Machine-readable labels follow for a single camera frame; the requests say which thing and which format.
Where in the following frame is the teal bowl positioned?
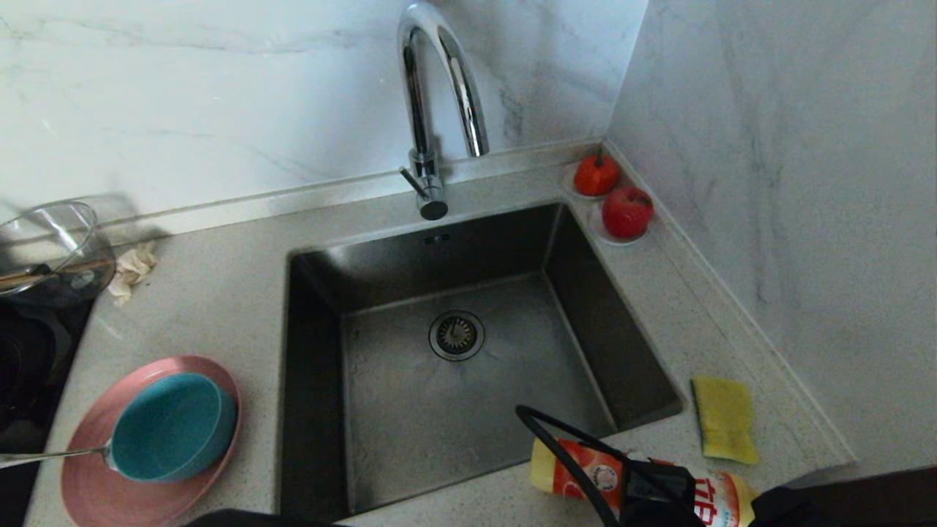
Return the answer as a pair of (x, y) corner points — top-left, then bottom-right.
(110, 372), (239, 482)

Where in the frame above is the red apple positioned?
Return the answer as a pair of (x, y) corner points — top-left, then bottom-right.
(602, 186), (654, 240)

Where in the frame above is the chrome gooseneck faucet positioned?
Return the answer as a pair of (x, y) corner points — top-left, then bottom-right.
(397, 0), (490, 222)

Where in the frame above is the yellow green sponge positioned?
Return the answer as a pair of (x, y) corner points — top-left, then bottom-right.
(690, 375), (759, 466)

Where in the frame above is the crumpled beige tissue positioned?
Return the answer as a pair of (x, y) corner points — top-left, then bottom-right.
(108, 244), (159, 307)

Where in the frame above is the yellow capped dish soap bottle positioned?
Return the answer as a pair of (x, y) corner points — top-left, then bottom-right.
(529, 437), (759, 527)

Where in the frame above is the stainless steel sink basin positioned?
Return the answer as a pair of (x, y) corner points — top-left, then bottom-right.
(277, 203), (685, 527)

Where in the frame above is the brown wooden stick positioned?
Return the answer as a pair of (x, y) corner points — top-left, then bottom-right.
(0, 260), (111, 291)

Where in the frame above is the black stove top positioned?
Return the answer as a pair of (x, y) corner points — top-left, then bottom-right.
(0, 296), (96, 527)

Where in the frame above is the metal spoon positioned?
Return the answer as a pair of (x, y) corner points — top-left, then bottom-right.
(0, 438), (122, 473)

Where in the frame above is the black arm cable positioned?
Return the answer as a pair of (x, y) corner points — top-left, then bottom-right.
(515, 405), (638, 527)

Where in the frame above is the round metal drain strainer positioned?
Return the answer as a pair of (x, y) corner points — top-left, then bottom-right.
(428, 310), (485, 362)

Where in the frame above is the pink plate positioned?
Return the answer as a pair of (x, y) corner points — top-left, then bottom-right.
(61, 356), (243, 527)

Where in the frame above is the clear glass bowl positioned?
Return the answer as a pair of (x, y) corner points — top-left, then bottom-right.
(0, 201), (118, 308)

